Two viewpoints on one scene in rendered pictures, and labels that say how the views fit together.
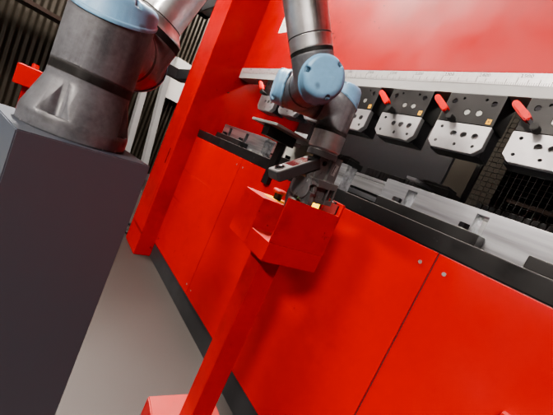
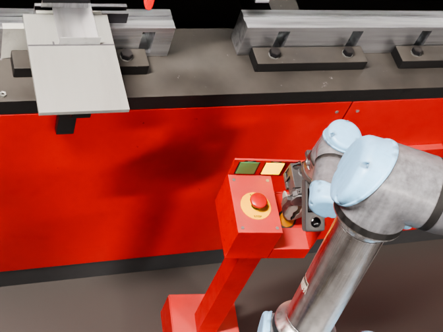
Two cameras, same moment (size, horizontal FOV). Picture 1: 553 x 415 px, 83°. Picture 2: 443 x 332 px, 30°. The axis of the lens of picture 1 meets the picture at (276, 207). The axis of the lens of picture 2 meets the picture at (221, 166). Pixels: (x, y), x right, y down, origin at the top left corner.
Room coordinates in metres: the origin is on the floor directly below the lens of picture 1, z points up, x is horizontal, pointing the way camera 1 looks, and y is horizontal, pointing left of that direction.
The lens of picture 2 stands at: (0.80, 1.14, 2.28)
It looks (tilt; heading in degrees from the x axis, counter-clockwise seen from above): 51 degrees down; 276
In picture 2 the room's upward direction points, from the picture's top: 24 degrees clockwise
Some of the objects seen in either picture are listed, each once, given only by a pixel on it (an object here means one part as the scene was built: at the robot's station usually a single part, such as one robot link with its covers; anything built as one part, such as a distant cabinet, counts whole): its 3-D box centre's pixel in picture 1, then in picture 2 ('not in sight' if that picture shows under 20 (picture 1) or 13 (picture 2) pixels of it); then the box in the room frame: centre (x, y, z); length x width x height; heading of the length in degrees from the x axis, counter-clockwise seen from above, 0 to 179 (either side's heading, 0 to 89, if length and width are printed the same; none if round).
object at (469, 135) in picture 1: (468, 128); not in sight; (0.94, -0.41, 1.18); 0.15 x 0.09 x 0.17; 40
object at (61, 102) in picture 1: (83, 104); not in sight; (0.49, 0.34, 0.82); 0.15 x 0.15 x 0.10
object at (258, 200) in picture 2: (278, 195); (257, 203); (0.81, 0.01, 0.79); 0.04 x 0.04 x 0.04
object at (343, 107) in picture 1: (336, 109); (335, 147); (0.73, -0.04, 1.03); 0.09 x 0.08 x 0.11; 104
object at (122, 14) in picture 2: not in sight; (81, 13); (1.35, -0.06, 0.99); 0.20 x 0.03 x 0.03; 40
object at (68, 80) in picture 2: (288, 134); (74, 62); (1.28, 0.07, 1.00); 0.26 x 0.18 x 0.01; 130
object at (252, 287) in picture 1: (229, 339); (229, 280); (0.78, -0.03, 0.39); 0.06 x 0.06 x 0.54; 34
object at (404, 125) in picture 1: (407, 118); not in sight; (1.09, -0.28, 1.18); 0.15 x 0.09 x 0.17; 40
